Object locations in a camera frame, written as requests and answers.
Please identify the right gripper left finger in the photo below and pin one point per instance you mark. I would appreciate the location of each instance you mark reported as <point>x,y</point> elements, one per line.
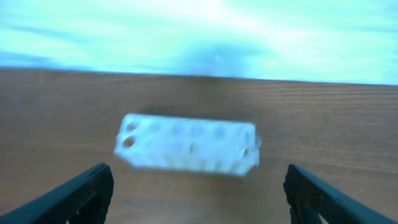
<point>77,196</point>

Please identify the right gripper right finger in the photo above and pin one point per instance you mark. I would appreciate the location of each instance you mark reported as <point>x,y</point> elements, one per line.
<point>317,199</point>

